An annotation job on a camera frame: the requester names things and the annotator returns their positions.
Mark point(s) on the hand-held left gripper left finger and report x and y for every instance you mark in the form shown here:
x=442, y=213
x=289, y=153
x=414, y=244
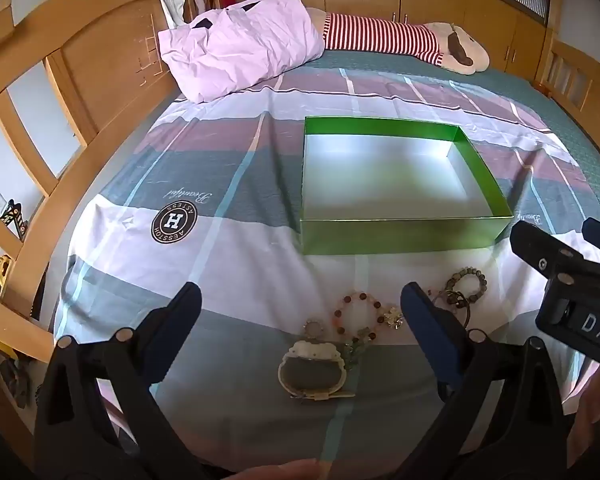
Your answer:
x=180, y=310

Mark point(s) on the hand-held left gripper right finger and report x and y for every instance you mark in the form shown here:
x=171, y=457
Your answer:
x=425, y=320

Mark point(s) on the gold flower brooch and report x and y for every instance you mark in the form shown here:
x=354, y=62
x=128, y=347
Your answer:
x=394, y=318

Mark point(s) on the bronze bangle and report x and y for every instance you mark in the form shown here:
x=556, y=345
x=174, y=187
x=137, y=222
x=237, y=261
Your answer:
x=466, y=310

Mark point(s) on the white wrist watch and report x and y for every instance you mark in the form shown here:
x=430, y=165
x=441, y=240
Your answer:
x=286, y=372

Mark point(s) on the green cardboard box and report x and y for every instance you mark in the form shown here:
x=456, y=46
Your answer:
x=380, y=180

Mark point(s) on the person's right hand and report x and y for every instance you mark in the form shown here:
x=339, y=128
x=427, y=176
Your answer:
x=592, y=405

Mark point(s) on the striped printed bed sheet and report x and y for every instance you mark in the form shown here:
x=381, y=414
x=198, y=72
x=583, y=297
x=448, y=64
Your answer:
x=220, y=280

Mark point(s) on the green bead tassel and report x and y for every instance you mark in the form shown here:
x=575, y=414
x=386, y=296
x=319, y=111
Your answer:
x=358, y=347

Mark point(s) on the wooden bed footboard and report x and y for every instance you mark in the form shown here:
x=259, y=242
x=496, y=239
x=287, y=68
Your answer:
x=575, y=80

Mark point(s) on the black yellow toy crane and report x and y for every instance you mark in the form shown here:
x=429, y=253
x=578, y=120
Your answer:
x=12, y=217

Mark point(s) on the striped plush toy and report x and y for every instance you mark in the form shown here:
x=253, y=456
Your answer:
x=380, y=32

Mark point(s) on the wooden bed headboard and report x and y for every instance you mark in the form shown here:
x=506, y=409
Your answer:
x=95, y=60

